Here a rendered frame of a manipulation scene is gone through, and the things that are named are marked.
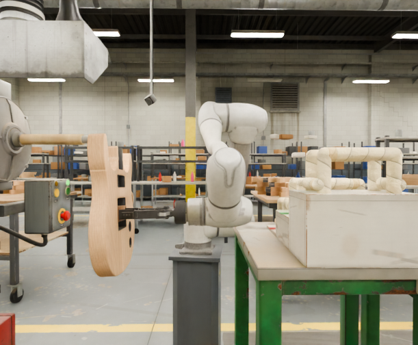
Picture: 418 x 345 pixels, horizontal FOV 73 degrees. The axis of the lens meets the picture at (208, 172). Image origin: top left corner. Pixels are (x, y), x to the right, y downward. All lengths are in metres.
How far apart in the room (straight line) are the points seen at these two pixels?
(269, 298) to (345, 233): 0.23
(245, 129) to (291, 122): 11.25
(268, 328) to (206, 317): 0.92
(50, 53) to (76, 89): 12.55
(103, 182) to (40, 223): 0.46
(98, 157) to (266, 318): 0.59
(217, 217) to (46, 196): 0.65
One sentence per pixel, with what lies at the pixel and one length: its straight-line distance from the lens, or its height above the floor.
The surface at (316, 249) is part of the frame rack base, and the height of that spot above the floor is 0.97.
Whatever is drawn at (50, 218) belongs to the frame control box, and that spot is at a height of 0.98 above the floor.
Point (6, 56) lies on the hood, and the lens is 0.91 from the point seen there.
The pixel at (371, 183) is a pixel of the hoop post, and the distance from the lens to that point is 0.87.
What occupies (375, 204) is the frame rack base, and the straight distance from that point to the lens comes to 0.77.
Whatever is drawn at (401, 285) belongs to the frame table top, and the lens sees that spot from 0.87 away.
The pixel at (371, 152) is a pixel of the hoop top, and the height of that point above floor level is 1.20.
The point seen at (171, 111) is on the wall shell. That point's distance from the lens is 12.18.
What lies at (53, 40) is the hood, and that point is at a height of 1.48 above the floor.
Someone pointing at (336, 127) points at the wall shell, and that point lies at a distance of 13.21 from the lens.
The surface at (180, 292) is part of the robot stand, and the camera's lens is 1.64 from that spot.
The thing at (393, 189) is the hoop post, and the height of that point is 1.11.
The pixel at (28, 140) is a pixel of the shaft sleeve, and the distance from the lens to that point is 1.00.
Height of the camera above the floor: 1.16
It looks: 1 degrees down
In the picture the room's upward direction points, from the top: straight up
